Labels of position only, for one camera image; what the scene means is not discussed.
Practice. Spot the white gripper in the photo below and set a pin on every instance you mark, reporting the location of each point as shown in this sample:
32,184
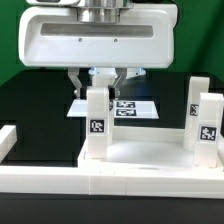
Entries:
53,37

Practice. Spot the white desk top tray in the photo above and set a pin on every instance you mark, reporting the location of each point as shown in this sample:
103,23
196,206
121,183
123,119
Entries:
142,148

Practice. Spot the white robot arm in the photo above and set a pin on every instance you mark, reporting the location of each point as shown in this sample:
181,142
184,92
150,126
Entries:
100,11

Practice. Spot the white marker board with tags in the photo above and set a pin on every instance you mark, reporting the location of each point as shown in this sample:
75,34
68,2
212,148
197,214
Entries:
122,109

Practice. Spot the white U-shaped fence frame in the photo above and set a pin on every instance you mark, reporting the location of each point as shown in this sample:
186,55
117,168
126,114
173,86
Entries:
202,182

